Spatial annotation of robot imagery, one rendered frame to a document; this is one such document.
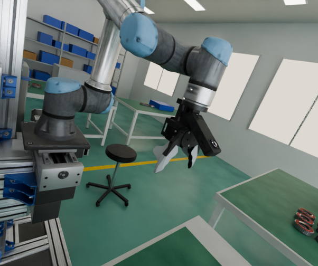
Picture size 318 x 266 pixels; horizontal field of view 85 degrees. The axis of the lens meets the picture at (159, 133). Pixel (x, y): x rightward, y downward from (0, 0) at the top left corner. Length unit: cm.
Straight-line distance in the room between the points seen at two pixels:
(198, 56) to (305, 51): 433
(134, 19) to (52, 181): 57
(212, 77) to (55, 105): 56
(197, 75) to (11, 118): 78
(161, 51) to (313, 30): 454
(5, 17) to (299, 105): 437
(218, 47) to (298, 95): 409
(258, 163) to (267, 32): 296
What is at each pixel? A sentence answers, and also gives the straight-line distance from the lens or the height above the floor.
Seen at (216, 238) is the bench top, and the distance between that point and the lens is 106.
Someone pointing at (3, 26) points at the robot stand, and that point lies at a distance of 89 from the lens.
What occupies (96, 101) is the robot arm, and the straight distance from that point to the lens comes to 80.
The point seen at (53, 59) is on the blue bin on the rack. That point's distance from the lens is 625.
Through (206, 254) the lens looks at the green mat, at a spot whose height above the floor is 75.
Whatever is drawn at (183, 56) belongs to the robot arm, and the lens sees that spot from 48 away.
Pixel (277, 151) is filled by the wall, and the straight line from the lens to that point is 447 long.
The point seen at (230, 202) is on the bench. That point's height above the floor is 75.
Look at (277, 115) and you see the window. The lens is 450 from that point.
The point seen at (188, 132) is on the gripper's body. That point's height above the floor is 128.
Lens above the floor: 138
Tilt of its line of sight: 16 degrees down
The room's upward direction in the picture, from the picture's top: 19 degrees clockwise
